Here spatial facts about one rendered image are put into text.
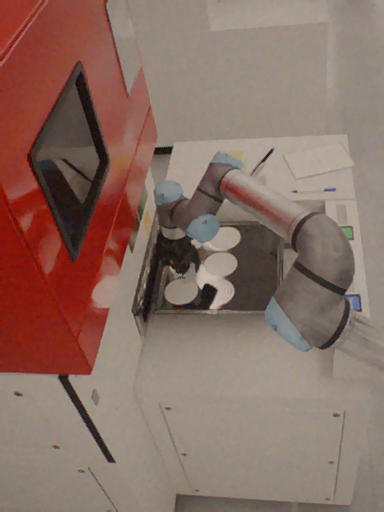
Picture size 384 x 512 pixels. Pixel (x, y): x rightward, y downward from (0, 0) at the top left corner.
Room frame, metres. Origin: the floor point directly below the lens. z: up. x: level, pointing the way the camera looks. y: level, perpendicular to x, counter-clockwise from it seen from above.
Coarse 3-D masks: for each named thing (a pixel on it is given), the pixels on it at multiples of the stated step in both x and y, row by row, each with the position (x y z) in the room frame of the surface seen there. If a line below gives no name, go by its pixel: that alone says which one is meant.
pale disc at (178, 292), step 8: (176, 280) 1.13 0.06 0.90; (192, 280) 1.11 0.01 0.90; (168, 288) 1.10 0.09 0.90; (176, 288) 1.09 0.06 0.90; (184, 288) 1.09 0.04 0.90; (192, 288) 1.08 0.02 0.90; (168, 296) 1.07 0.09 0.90; (176, 296) 1.06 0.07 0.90; (184, 296) 1.06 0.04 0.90; (192, 296) 1.05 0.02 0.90; (176, 304) 1.04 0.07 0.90
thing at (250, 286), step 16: (256, 224) 1.29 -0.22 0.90; (240, 240) 1.24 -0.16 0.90; (256, 240) 1.23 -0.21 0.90; (272, 240) 1.21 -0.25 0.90; (208, 256) 1.20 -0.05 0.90; (240, 256) 1.17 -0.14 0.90; (256, 256) 1.16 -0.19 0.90; (272, 256) 1.14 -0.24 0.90; (240, 272) 1.11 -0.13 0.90; (256, 272) 1.09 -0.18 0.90; (272, 272) 1.08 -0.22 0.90; (208, 288) 1.07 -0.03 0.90; (224, 288) 1.06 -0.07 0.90; (240, 288) 1.05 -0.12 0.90; (256, 288) 1.03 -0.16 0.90; (272, 288) 1.02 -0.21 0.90; (160, 304) 1.05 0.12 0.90; (192, 304) 1.02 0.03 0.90; (208, 304) 1.01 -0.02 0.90; (224, 304) 1.00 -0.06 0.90; (240, 304) 0.99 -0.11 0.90; (256, 304) 0.98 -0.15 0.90
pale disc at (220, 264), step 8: (216, 256) 1.19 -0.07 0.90; (224, 256) 1.18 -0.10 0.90; (232, 256) 1.18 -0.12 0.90; (208, 264) 1.16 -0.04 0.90; (216, 264) 1.16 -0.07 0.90; (224, 264) 1.15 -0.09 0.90; (232, 264) 1.14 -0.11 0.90; (208, 272) 1.13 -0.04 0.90; (216, 272) 1.13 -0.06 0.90; (224, 272) 1.12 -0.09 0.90
